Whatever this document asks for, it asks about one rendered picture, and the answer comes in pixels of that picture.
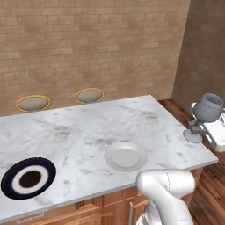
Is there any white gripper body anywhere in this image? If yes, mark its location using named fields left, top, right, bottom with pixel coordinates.
left=203, top=112, right=225, bottom=153

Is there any grey wine glass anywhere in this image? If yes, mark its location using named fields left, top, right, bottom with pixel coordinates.
left=183, top=92, right=225, bottom=144

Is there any white plate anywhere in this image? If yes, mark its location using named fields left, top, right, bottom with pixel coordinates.
left=104, top=141, right=149, bottom=173

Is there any dark blue plate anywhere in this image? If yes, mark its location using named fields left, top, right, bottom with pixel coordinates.
left=0, top=156, right=57, bottom=201

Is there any wooden drawer front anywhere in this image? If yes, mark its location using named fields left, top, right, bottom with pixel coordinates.
left=102, top=190, right=126, bottom=207

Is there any yellow rimmed grey stool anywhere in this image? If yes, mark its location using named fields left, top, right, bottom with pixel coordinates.
left=74, top=87, right=105, bottom=105
left=15, top=94, right=52, bottom=113

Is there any wooden cabinet door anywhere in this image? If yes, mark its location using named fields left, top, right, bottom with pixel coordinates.
left=102, top=201, right=130, bottom=225

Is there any curved wooden bar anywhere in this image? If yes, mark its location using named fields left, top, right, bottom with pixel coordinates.
left=32, top=203, right=101, bottom=225
left=62, top=212, right=115, bottom=225

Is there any grey metal cabinet handle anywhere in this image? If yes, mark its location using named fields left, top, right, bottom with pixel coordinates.
left=128, top=201, right=134, bottom=225

